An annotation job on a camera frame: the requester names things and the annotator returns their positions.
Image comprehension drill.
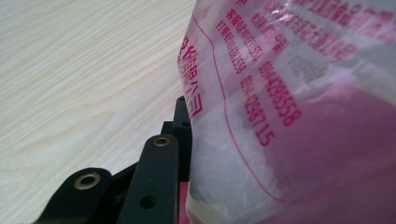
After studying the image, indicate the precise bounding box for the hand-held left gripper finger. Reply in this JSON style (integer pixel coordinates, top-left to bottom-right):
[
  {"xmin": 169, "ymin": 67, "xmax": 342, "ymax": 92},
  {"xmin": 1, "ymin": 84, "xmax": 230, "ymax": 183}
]
[{"xmin": 162, "ymin": 95, "xmax": 193, "ymax": 183}]

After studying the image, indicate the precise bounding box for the red white plastic seasoning bag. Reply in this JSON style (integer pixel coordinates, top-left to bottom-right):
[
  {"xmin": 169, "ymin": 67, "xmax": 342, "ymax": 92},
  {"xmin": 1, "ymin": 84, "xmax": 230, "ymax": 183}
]
[{"xmin": 177, "ymin": 0, "xmax": 396, "ymax": 224}]

